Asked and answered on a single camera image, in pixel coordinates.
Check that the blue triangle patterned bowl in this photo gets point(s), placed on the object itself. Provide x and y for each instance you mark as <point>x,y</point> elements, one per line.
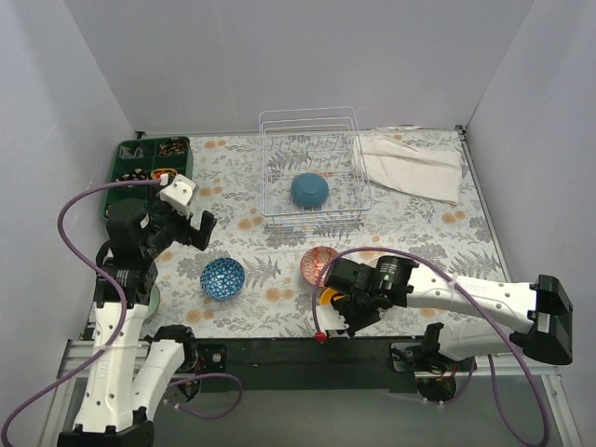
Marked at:
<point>222,279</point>

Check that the light green flower bowl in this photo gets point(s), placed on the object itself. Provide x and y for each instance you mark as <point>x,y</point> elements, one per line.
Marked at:
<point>154,303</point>

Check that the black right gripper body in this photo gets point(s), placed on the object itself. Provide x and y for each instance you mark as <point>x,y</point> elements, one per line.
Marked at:
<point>356,309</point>

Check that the white wire dish rack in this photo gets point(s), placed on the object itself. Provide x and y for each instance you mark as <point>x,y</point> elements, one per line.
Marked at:
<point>316,140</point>

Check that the yellow bowl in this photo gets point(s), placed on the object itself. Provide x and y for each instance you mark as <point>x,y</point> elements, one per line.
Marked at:
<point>329,295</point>

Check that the floral patterned table mat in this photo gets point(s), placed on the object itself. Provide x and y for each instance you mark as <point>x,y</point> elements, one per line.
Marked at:
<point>275,300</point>

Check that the solid blue bowl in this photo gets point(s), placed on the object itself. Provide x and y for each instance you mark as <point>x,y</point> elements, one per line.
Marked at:
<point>309,190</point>

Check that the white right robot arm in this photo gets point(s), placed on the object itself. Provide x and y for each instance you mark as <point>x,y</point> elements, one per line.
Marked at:
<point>534,319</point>

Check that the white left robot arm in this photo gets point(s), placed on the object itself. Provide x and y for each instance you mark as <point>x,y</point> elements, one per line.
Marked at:
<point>121,335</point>

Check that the white folded cloth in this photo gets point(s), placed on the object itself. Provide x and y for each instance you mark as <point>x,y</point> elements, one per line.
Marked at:
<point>429,174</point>

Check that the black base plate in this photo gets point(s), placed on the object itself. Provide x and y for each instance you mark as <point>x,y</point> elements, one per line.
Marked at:
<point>304,364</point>

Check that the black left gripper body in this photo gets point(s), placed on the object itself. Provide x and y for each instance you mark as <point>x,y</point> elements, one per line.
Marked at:
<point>190,229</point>

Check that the aluminium frame rail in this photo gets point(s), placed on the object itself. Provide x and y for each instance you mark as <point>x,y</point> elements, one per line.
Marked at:
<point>445,384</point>

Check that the green compartment organizer tray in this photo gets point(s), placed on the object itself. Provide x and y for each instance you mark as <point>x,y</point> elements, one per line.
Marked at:
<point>141,159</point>

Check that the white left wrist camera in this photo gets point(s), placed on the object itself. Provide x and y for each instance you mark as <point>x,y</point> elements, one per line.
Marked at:
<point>178,191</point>

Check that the yellow rubber bands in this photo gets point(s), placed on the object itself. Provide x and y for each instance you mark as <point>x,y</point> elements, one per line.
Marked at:
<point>163,173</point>

